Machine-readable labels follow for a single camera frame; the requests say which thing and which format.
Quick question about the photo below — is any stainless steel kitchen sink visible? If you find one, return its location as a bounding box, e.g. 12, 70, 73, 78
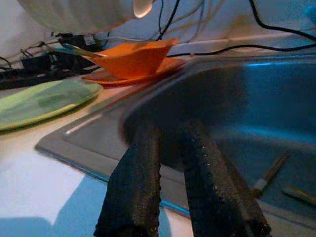
34, 55, 316, 223

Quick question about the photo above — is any black power strip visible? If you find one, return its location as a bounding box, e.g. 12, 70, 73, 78
0, 53, 99, 91

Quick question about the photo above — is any orange plate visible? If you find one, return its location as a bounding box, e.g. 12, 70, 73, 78
82, 58, 187, 87

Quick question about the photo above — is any wooden chopstick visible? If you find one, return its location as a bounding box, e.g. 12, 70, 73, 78
253, 152, 293, 198

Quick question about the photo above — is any green plate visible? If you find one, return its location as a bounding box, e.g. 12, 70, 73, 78
0, 80, 104, 131

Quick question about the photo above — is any thin black cable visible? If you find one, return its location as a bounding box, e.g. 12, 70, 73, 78
167, 43, 316, 58
249, 0, 316, 41
155, 0, 182, 42

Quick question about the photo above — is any small black power adapter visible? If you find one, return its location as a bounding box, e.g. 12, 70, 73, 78
58, 32, 97, 47

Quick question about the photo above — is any orange bowl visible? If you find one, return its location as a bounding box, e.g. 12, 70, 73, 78
82, 37, 180, 79

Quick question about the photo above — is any metal spoon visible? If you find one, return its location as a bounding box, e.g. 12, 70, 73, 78
60, 43, 107, 59

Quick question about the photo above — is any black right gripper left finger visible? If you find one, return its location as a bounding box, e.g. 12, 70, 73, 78
93, 128, 162, 237

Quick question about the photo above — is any white bowl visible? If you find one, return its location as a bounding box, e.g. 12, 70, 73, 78
16, 0, 157, 33

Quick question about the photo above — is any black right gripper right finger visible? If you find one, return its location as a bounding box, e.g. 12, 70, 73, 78
181, 119, 272, 237

